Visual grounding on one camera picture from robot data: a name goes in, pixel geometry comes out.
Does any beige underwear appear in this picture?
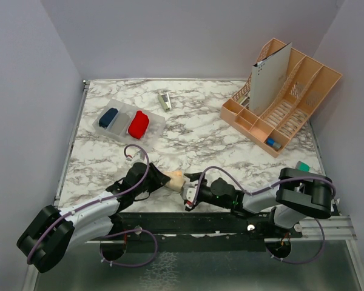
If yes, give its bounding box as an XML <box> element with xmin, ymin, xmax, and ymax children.
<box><xmin>163</xmin><ymin>170</ymin><xmax>186</xmax><ymax>192</ymax></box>

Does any red boxer underwear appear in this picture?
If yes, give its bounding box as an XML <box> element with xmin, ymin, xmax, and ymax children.
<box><xmin>127</xmin><ymin>110</ymin><xmax>150</xmax><ymax>139</ymax></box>

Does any clear plastic storage box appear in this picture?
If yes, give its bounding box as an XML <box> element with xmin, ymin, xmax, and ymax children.
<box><xmin>93</xmin><ymin>99</ymin><xmax>166</xmax><ymax>151</ymax></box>

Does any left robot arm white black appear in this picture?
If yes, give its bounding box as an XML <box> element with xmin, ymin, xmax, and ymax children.
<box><xmin>16</xmin><ymin>162</ymin><xmax>171</xmax><ymax>273</ymax></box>

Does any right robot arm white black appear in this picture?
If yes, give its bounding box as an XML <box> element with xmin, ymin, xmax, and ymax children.
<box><xmin>181</xmin><ymin>167</ymin><xmax>337</xmax><ymax>237</ymax></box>

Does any grey rolled underwear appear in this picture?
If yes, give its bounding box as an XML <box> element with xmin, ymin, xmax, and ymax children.
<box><xmin>110</xmin><ymin>113</ymin><xmax>131</xmax><ymax>136</ymax></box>

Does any navy rolled underwear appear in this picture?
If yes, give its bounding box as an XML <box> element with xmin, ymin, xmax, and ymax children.
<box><xmin>98</xmin><ymin>108</ymin><xmax>118</xmax><ymax>129</ymax></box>

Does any blue capped small bottle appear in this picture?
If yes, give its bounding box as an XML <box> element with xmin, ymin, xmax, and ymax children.
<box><xmin>266</xmin><ymin>138</ymin><xmax>281</xmax><ymax>151</ymax></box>

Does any green grey eraser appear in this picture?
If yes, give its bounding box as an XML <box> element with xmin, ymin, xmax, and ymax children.
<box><xmin>295</xmin><ymin>161</ymin><xmax>310</xmax><ymax>172</ymax></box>

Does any white folder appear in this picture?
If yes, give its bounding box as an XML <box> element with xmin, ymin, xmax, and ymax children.
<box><xmin>249</xmin><ymin>42</ymin><xmax>292</xmax><ymax>116</ymax></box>

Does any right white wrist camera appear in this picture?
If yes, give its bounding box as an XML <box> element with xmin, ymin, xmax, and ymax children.
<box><xmin>181</xmin><ymin>186</ymin><xmax>197</xmax><ymax>212</ymax></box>

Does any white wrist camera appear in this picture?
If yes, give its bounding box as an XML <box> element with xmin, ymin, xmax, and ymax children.
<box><xmin>131</xmin><ymin>151</ymin><xmax>146</xmax><ymax>163</ymax></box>
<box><xmin>181</xmin><ymin>186</ymin><xmax>197</xmax><ymax>212</ymax></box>

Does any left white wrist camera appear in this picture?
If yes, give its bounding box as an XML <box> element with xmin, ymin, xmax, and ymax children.
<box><xmin>131</xmin><ymin>151</ymin><xmax>146</xmax><ymax>163</ymax></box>

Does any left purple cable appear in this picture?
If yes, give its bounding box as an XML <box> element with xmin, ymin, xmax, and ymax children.
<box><xmin>26</xmin><ymin>144</ymin><xmax>158</xmax><ymax>268</ymax></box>

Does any purple cable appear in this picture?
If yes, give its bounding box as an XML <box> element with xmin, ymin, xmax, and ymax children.
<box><xmin>26</xmin><ymin>144</ymin><xmax>158</xmax><ymax>268</ymax></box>
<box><xmin>189</xmin><ymin>166</ymin><xmax>335</xmax><ymax>264</ymax></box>

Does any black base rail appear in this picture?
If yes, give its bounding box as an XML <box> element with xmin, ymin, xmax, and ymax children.
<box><xmin>92</xmin><ymin>212</ymin><xmax>302</xmax><ymax>253</ymax></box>

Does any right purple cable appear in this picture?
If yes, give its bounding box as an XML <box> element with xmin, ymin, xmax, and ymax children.
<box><xmin>189</xmin><ymin>166</ymin><xmax>335</xmax><ymax>264</ymax></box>

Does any aluminium frame rail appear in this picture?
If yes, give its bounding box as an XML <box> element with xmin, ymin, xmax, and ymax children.
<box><xmin>27</xmin><ymin>79</ymin><xmax>360</xmax><ymax>290</ymax></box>

